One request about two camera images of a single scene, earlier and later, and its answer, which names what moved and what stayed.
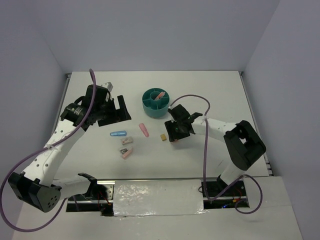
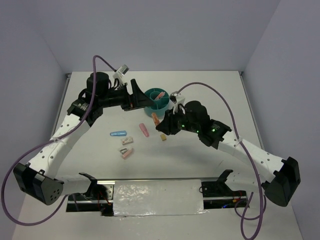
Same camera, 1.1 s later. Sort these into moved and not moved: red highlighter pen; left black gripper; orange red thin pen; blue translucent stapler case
Moved: left black gripper
Not moved: red highlighter pen; orange red thin pen; blue translucent stapler case
